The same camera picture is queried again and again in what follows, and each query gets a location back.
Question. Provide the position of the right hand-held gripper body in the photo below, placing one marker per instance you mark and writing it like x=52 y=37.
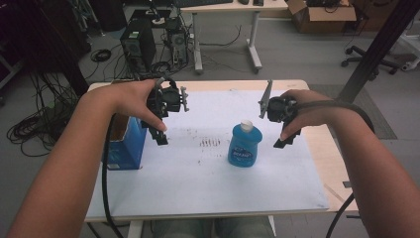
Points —
x=279 y=109

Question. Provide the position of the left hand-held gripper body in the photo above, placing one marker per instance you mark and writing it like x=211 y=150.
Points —
x=166 y=99

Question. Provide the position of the blue cardboard box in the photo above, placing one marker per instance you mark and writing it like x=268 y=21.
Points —
x=130 y=145

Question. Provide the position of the blue dish soap bottle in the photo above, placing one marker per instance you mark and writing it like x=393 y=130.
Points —
x=244 y=145

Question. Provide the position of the person's right hand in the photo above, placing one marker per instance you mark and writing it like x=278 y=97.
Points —
x=313 y=110

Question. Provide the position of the person's left hand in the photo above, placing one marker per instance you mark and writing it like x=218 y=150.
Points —
x=128 y=97

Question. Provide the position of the small open computer case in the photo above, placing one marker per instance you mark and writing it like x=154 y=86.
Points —
x=177 y=41

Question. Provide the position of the black computer tower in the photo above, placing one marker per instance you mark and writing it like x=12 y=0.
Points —
x=138 y=46

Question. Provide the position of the white table mat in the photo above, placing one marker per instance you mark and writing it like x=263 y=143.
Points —
x=198 y=185

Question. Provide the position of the black tape piece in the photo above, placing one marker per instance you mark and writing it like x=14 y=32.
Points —
x=346 y=184

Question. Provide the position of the grey floor mat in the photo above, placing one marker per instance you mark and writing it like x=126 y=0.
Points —
x=376 y=122

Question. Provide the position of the white table leg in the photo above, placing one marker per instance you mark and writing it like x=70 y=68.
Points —
x=272 y=226
x=134 y=229

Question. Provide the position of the black office chair base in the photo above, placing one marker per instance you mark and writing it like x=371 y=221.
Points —
x=366 y=58

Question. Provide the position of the open brown cardboard box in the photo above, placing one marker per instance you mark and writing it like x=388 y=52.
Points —
x=325 y=18

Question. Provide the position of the black keyboard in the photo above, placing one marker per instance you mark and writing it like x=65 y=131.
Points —
x=201 y=2

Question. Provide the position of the person's legs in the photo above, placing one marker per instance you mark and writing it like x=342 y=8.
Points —
x=211 y=228

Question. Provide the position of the white-legged wooden desk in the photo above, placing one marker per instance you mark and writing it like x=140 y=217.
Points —
x=231 y=5

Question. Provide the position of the black metal stand post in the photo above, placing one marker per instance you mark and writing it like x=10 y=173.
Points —
x=379 y=46

